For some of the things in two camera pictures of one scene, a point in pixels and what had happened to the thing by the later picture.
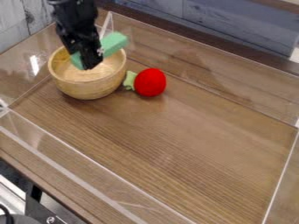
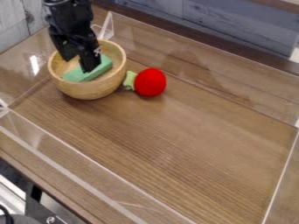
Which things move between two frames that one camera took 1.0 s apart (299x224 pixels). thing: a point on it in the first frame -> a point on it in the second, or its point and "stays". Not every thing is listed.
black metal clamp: x=47 y=208 stays
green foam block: x=113 y=43 -> x=77 y=75
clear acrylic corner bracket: x=107 y=28 stays
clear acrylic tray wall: x=77 y=176 stays
